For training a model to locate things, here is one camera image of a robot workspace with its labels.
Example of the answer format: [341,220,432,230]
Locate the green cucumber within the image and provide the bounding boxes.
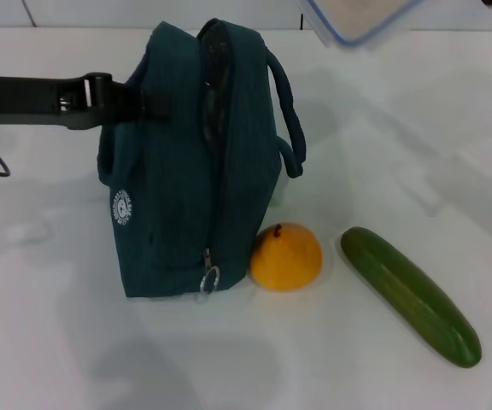
[340,226,483,369]

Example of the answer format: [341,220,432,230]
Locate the dark teal lunch bag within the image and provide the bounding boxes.
[96,17,307,300]

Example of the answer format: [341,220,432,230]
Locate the clear blue-rimmed food container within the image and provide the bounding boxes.
[295,0,427,49]

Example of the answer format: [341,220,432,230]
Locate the orange toy fruit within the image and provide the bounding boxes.
[249,221,324,292]

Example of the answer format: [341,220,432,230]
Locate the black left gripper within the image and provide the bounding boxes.
[0,72,173,131]

